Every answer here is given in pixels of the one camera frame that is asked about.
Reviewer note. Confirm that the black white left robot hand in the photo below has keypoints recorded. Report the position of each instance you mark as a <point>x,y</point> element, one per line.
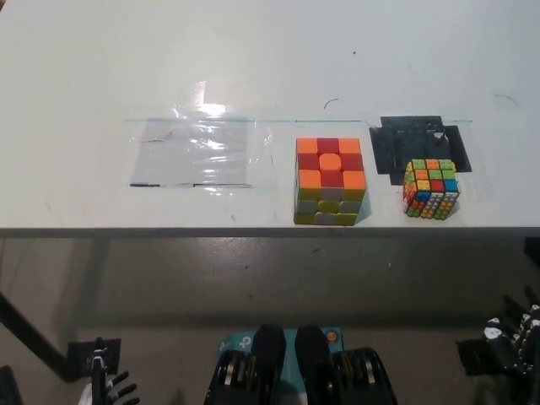
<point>110,390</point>

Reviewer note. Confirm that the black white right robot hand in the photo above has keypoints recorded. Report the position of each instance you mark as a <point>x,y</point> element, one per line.
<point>527,337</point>

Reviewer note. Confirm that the small studded multicolour puzzle cube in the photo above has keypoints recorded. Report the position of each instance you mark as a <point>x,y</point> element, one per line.
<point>430,190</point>

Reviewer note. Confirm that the black ribbed robot torso block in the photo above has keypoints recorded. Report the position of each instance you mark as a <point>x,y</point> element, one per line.
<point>346,375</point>
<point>249,371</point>

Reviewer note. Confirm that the big orange red puzzle cube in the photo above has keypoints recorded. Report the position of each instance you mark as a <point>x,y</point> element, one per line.
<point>329,177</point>

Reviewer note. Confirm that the black floor plate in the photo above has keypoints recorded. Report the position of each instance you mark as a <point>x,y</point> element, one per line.
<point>472,358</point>
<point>80,358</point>

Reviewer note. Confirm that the black table leg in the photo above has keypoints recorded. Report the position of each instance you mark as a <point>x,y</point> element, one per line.
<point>29,329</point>

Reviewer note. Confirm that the black tape patch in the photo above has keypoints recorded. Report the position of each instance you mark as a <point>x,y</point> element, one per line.
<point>405,143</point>

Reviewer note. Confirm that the clear plastic sheet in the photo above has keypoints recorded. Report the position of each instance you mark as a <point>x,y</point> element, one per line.
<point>177,156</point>

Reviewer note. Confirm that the clear plastic film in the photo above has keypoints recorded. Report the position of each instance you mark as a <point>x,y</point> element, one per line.
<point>261,147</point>

